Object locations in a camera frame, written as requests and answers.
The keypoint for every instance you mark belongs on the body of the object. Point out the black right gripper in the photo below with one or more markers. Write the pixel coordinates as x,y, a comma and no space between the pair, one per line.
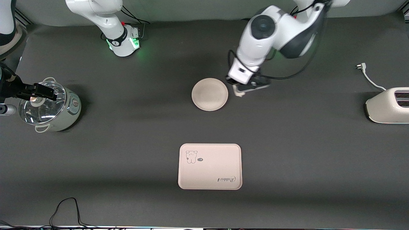
10,88

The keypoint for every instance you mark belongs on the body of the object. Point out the aluminium frame rail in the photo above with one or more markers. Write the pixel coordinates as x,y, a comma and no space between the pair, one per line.
405,14
23,17

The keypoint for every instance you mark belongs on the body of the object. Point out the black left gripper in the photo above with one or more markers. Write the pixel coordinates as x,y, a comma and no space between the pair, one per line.
229,81

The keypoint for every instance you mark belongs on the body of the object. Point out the white two-slot toaster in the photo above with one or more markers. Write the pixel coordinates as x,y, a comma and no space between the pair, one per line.
383,107

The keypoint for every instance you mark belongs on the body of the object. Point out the glass pot lid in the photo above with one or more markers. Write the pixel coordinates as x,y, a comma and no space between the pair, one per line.
44,108

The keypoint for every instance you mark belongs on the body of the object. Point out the beige rectangular printed tray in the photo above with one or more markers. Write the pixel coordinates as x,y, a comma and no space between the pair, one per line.
210,167

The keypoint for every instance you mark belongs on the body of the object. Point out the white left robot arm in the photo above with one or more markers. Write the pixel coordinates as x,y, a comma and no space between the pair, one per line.
274,28

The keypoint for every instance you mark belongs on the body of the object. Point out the beige round plate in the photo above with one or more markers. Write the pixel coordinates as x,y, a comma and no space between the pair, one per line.
210,94

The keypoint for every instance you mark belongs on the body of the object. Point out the small white steamed bun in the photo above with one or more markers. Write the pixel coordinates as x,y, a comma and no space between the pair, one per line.
239,93

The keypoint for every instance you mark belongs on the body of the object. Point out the pale green electric cooking pot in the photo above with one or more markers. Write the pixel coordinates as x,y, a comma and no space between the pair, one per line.
68,111

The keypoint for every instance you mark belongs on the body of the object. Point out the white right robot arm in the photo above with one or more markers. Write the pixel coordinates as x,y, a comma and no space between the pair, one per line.
96,12

